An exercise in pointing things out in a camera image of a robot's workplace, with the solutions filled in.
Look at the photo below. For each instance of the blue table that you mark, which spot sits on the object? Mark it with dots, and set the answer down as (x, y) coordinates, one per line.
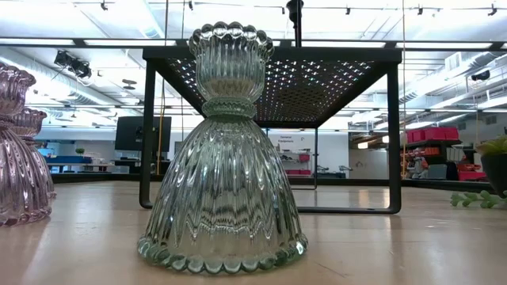
(67, 159)

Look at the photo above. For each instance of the pale green plant sprig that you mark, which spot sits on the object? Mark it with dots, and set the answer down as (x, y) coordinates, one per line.
(475, 200)

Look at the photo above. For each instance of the large pink glass candle holder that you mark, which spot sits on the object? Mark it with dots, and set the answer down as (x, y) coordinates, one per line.
(16, 178)

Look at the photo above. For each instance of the red storage bin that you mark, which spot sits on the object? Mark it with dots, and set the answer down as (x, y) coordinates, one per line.
(471, 176)

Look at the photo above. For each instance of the green plant in dark pot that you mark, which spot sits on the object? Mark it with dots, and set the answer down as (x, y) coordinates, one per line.
(495, 170)

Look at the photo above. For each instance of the black computer monitor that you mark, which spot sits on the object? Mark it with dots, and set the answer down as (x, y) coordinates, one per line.
(130, 134)

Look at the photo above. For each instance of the tall black candlestick holder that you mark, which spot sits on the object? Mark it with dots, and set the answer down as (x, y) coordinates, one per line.
(298, 31)

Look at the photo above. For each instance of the black ceiling spotlight cluster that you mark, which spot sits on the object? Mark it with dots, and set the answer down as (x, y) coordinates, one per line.
(75, 66)

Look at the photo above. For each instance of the clear green glass candle holder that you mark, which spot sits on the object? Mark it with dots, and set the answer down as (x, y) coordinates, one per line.
(222, 178)

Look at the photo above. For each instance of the row of red storage bins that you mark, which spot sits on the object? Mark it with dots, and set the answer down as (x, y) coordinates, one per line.
(435, 134)

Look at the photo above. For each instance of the small pink glass candle holder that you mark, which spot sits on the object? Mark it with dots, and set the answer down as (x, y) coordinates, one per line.
(33, 122)

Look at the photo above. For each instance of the black security camera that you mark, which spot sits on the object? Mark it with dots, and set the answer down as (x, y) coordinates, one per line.
(481, 75)

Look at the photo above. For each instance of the black metal mesh riser shelf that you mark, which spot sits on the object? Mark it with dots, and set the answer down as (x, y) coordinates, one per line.
(317, 87)

